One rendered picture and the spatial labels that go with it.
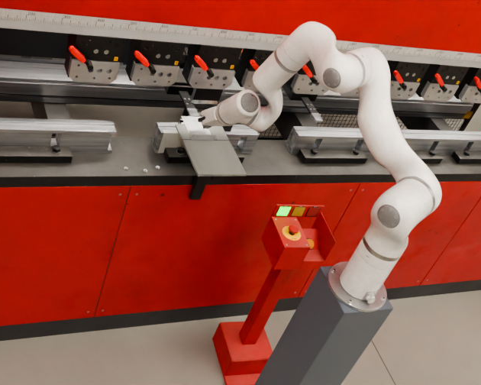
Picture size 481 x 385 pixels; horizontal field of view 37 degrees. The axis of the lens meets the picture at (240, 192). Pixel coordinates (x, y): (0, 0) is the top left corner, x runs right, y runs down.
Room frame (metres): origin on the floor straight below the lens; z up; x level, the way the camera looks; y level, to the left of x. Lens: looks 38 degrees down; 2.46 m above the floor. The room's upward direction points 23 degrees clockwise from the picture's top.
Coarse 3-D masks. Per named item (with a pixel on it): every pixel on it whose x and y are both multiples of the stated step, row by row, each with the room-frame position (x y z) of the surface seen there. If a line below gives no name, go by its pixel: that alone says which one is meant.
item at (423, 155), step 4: (416, 152) 2.70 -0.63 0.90; (420, 152) 2.71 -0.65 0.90; (424, 152) 2.72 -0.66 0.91; (436, 152) 2.76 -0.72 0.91; (420, 156) 2.68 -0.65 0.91; (424, 156) 2.69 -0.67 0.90; (428, 156) 2.71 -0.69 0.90; (436, 156) 2.73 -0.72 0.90; (440, 156) 2.75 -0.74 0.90; (424, 160) 2.68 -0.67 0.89; (428, 160) 2.69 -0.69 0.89; (432, 160) 2.70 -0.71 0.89; (436, 160) 2.72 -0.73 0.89; (440, 160) 2.73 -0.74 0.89
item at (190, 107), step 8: (176, 80) 2.28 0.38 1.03; (184, 80) 2.30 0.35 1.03; (168, 88) 2.25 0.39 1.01; (176, 88) 2.26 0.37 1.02; (184, 88) 2.28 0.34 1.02; (192, 88) 2.30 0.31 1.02; (184, 96) 2.25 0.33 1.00; (184, 104) 2.21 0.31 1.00; (192, 104) 2.22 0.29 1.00; (192, 112) 2.17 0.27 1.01
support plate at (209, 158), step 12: (180, 132) 2.04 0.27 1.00; (216, 132) 2.12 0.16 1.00; (192, 144) 2.00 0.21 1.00; (204, 144) 2.02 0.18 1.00; (216, 144) 2.05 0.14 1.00; (228, 144) 2.08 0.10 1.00; (192, 156) 1.94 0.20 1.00; (204, 156) 1.96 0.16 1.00; (216, 156) 1.99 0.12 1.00; (228, 156) 2.01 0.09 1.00; (204, 168) 1.90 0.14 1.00; (216, 168) 1.92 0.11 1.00; (228, 168) 1.95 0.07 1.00; (240, 168) 1.98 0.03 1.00
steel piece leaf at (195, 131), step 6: (186, 126) 2.08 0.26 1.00; (192, 126) 2.09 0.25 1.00; (198, 126) 2.11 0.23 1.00; (192, 132) 2.06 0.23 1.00; (198, 132) 2.07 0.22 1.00; (204, 132) 2.09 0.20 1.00; (192, 138) 2.02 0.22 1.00; (198, 138) 2.03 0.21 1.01; (204, 138) 2.05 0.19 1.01; (210, 138) 2.06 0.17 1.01
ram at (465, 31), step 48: (0, 0) 1.69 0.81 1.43; (48, 0) 1.76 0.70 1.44; (96, 0) 1.84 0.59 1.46; (144, 0) 1.92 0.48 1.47; (192, 0) 2.01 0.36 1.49; (240, 0) 2.10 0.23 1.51; (288, 0) 2.19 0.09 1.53; (336, 0) 2.29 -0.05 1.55; (384, 0) 2.40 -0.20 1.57; (432, 0) 2.51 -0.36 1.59; (480, 0) 2.63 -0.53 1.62; (432, 48) 2.58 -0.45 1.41; (480, 48) 2.71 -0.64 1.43
